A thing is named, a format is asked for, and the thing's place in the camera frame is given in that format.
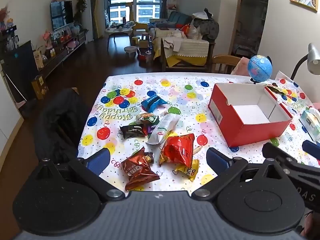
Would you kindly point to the yellow snack packet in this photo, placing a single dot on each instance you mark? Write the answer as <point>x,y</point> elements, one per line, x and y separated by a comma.
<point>190,171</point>

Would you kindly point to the green burger-print packet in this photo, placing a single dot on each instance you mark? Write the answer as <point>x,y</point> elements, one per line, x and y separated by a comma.
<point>147,118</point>

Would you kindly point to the beige stick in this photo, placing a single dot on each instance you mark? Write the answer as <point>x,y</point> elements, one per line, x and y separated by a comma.
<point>198,150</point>

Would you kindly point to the pink cloth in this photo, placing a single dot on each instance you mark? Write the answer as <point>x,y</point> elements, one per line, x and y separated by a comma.
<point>240,67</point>

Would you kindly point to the red-brown cookie packet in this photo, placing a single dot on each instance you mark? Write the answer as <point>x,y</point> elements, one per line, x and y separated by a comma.
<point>137,172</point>

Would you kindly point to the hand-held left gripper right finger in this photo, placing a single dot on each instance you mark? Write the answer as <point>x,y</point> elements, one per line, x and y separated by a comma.
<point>216,160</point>

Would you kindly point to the television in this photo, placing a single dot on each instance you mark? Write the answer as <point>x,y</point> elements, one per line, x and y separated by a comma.
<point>61,15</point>

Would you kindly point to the grey desk lamp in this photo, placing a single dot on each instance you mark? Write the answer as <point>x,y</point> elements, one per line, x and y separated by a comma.
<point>313,60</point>

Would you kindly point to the red snack packet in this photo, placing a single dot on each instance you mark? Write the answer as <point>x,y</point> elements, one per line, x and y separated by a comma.
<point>177,150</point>

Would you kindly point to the blue snack packet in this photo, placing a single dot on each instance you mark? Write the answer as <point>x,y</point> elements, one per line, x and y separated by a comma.
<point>152,103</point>

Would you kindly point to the teal armchair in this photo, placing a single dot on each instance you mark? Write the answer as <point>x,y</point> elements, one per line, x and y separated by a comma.
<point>178,17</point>

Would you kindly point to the yellow curtain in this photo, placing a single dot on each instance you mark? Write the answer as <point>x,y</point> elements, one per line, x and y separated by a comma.
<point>99,10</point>

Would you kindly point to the dark brown snack packet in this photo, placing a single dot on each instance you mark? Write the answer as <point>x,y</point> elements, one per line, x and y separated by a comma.
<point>132,131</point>

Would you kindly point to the round coffee table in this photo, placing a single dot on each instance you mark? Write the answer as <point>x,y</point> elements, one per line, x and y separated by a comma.
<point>117,30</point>

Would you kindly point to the potted plant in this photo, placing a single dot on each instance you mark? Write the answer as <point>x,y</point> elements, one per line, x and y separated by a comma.
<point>79,7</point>

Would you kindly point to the round stool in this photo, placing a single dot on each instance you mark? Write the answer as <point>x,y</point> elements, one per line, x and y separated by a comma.
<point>131,48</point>

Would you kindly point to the white cabinet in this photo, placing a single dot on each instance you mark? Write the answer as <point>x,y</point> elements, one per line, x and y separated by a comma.
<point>7,115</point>

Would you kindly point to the black cabinet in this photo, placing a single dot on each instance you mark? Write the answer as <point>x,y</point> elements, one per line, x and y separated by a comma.
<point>20,67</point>

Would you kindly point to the dark TV cabinet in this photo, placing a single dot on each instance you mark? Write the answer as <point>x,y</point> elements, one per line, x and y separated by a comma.
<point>60,57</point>

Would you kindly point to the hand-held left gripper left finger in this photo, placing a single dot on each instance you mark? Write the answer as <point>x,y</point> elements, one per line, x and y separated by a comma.
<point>98,160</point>

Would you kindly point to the tissue pack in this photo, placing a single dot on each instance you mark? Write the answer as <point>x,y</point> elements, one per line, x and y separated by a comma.
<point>311,123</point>

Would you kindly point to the pink flower bouquet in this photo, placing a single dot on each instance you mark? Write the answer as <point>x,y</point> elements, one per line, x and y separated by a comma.
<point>47,37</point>

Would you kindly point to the green brown wrapper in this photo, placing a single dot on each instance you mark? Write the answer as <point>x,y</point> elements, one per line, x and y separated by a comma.
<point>275,89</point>

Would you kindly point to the brown box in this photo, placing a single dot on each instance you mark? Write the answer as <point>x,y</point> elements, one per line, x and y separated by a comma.
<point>40,87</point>

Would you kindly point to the sofa with cream cover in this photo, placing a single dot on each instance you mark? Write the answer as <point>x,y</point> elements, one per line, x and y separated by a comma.
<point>190,47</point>

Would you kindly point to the small dark chocolate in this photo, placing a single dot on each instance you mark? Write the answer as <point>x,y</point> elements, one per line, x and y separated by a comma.
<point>149,158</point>

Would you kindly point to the black chair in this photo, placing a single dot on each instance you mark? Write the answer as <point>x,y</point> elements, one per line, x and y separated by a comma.
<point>57,125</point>

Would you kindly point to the white tower air conditioner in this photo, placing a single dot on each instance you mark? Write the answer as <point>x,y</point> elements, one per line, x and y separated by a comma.
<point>87,17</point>

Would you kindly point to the beige paper bag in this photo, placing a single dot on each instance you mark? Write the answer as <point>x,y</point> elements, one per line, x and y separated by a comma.
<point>38,59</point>

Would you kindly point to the blue globe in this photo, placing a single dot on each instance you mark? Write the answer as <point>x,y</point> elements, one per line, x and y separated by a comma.
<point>260,67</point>

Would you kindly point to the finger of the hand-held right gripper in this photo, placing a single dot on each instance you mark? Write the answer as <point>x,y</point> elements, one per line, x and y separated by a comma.
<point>311,148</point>
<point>272,151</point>

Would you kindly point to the pile of clothes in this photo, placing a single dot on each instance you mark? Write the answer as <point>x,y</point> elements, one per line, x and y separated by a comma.
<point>207,27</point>

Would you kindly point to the wooden chair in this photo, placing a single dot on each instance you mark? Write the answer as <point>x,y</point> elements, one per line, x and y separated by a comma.
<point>225,62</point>

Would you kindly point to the balloon print tablecloth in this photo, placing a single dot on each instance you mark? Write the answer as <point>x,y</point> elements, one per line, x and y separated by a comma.
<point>175,90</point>

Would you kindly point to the red cardboard box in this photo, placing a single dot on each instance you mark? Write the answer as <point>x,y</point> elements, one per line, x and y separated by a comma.
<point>250,135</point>

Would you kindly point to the large window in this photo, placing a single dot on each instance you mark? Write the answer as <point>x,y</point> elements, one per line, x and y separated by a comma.
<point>147,2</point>

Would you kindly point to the white long snack packet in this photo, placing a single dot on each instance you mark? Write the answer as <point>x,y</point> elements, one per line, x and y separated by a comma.
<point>162,130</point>

